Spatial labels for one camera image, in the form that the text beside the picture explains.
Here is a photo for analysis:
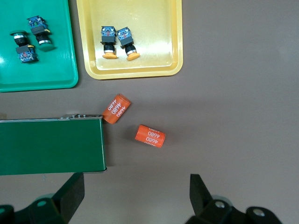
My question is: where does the yellow push button switch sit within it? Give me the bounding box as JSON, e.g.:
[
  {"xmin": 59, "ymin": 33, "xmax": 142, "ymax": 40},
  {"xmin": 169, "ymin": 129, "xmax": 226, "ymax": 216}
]
[
  {"xmin": 100, "ymin": 25, "xmax": 118, "ymax": 60},
  {"xmin": 116, "ymin": 26, "xmax": 141, "ymax": 62}
]

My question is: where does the green conveyor belt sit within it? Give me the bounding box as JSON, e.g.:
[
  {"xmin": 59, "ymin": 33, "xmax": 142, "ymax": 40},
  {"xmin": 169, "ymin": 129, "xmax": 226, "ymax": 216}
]
[{"xmin": 0, "ymin": 113, "xmax": 108, "ymax": 176}]

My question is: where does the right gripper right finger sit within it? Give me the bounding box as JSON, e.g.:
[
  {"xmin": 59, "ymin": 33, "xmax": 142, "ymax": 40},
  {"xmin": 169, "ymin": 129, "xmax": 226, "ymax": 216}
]
[{"xmin": 185, "ymin": 174, "xmax": 248, "ymax": 224}]

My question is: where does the orange cylinder with print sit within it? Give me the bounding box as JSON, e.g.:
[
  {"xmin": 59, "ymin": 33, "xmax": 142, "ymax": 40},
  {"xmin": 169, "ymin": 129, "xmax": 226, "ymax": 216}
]
[
  {"xmin": 134, "ymin": 124, "xmax": 166, "ymax": 149},
  {"xmin": 101, "ymin": 93, "xmax": 132, "ymax": 125}
]

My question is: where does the yellow plastic tray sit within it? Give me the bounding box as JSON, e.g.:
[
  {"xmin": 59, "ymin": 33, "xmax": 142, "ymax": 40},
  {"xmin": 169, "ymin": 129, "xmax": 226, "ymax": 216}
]
[{"xmin": 76, "ymin": 0, "xmax": 184, "ymax": 81}]

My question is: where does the green push button switch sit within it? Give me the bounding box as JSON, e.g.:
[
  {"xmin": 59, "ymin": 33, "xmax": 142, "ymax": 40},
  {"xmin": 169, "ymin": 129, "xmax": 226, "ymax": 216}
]
[
  {"xmin": 26, "ymin": 15, "xmax": 57, "ymax": 52},
  {"xmin": 9, "ymin": 29, "xmax": 39, "ymax": 64}
]

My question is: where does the green plastic tray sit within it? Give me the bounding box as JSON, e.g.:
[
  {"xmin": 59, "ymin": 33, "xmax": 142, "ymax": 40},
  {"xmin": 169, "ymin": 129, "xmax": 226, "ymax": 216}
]
[{"xmin": 0, "ymin": 0, "xmax": 79, "ymax": 93}]

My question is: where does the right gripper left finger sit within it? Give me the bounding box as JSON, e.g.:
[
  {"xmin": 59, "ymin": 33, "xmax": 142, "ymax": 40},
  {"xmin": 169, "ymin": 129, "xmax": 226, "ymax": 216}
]
[{"xmin": 14, "ymin": 172, "xmax": 85, "ymax": 224}]

